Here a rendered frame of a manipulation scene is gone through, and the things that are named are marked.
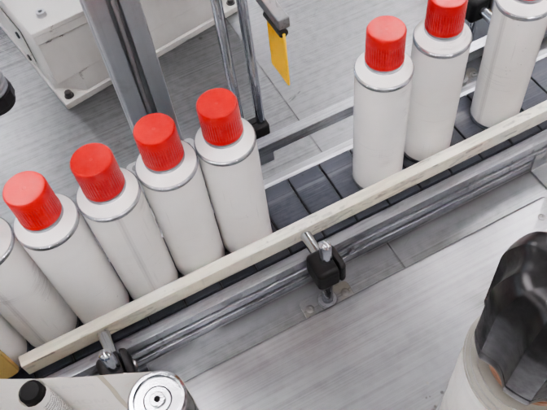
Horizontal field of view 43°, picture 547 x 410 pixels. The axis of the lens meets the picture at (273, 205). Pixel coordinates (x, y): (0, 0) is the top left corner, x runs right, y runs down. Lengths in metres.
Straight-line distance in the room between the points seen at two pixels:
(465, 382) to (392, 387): 0.18
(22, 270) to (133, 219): 0.10
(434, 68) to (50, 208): 0.35
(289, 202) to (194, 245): 0.14
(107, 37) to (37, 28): 0.24
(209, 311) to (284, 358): 0.09
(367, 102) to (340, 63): 0.30
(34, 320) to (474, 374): 0.38
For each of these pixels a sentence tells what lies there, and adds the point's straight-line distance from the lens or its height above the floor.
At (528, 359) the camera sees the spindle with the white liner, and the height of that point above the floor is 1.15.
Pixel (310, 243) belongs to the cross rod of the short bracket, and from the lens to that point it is 0.66.
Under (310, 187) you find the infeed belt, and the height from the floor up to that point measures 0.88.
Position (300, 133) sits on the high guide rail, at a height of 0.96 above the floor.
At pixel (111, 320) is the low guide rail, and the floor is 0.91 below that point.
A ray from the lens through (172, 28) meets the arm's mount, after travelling 0.95.
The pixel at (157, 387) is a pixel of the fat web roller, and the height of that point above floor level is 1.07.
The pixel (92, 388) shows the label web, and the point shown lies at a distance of 0.50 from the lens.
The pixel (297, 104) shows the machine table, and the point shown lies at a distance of 0.87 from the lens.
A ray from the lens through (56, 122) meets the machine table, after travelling 0.93.
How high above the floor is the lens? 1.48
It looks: 56 degrees down
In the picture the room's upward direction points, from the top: 9 degrees counter-clockwise
